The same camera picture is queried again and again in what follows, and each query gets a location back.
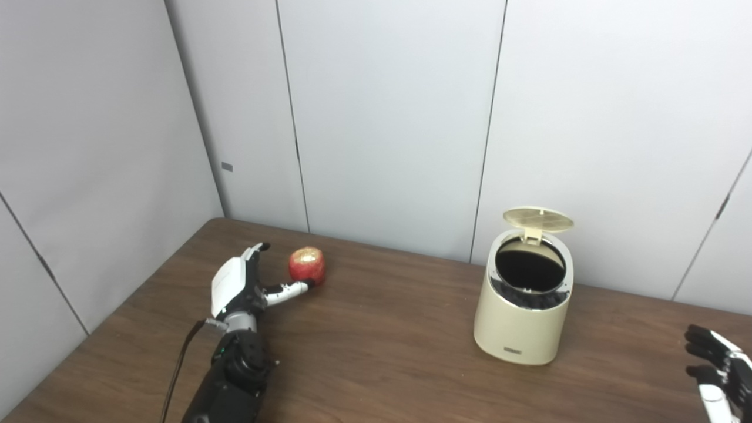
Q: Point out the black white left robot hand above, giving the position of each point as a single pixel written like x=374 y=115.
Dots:
x=232 y=288

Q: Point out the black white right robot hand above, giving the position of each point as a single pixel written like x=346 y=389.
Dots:
x=734 y=376

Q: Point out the red apple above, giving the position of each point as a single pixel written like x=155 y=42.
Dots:
x=306 y=265

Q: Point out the cream-colored bin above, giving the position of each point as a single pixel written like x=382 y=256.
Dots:
x=517 y=329

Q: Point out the cream round bin lid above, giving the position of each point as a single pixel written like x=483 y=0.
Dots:
x=537 y=218

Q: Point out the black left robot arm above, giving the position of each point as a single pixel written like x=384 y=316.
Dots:
x=232 y=376

